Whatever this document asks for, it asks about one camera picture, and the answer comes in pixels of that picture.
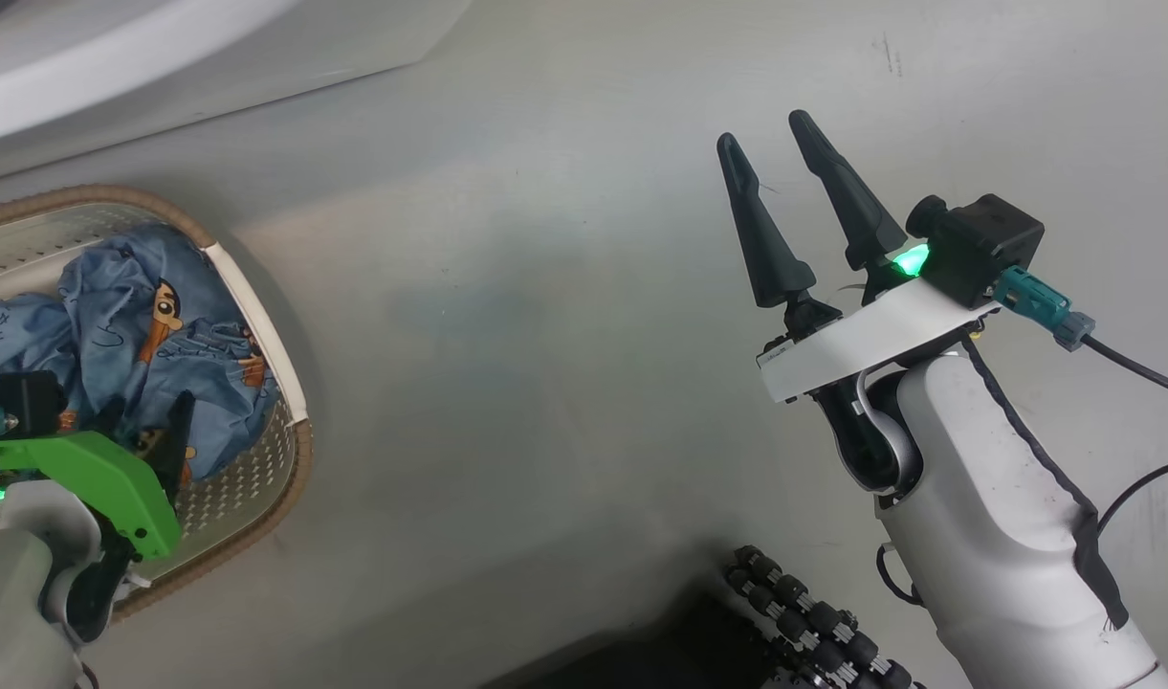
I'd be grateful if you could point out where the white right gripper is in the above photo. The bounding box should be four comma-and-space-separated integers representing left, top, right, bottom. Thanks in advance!
716, 109, 1003, 489

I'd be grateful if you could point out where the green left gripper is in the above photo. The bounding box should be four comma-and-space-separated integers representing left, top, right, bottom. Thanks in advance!
0, 390, 198, 640

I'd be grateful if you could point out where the cream perforated laundry basket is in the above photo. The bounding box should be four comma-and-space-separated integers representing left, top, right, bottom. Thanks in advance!
0, 184, 315, 618

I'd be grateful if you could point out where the white front-load washing machine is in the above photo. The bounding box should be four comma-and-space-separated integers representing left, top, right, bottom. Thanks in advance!
0, 0, 472, 183

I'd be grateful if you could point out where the black roller omni wheel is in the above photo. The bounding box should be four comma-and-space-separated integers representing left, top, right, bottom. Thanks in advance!
722, 545, 919, 689

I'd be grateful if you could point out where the teal plug camera cable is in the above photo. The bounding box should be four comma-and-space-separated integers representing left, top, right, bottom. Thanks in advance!
993, 266, 1168, 403

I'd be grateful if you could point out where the black loose cable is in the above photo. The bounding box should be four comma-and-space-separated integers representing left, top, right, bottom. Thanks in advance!
1095, 457, 1168, 537

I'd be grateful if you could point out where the black braided cable sleeve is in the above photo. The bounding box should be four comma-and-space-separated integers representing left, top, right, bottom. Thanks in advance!
961, 337, 1132, 631

